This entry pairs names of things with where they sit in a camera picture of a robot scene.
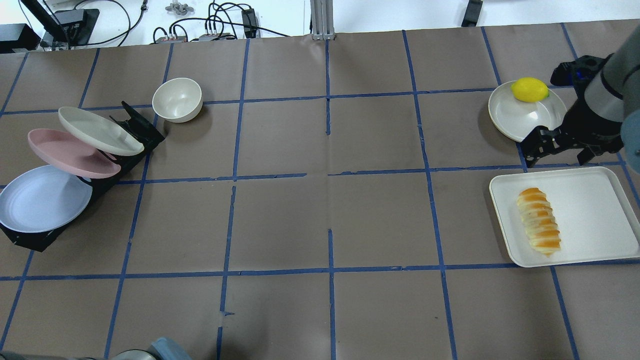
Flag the light blue plate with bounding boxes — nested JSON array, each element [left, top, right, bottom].
[[0, 165, 93, 234]]

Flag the black dish rack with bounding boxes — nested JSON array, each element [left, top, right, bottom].
[[1, 102, 165, 252]]

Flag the cream plate in rack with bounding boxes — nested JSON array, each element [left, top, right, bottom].
[[57, 106, 144, 157]]

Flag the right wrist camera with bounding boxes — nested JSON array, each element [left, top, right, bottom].
[[550, 54, 613, 92]]

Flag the cream bowl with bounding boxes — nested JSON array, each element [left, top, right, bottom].
[[151, 77, 204, 123]]

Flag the white rectangular tray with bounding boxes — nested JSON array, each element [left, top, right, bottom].
[[489, 166, 639, 268]]

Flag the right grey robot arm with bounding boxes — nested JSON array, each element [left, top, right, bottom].
[[520, 29, 640, 173]]

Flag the black cables on bench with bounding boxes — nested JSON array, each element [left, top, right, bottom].
[[92, 0, 291, 46]]

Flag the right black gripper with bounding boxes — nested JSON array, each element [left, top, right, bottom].
[[520, 100, 624, 168]]

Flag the pink plate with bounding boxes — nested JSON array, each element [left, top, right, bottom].
[[27, 129, 122, 179]]

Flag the orange striped bread roll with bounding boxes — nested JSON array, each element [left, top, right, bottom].
[[516, 187, 562, 257]]

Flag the aluminium frame post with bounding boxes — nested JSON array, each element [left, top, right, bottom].
[[310, 0, 336, 41]]

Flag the cream plate with lemon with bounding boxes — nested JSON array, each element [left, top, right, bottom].
[[487, 80, 568, 142]]

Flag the yellow lemon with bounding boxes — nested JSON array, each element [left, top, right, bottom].
[[510, 77, 550, 103]]

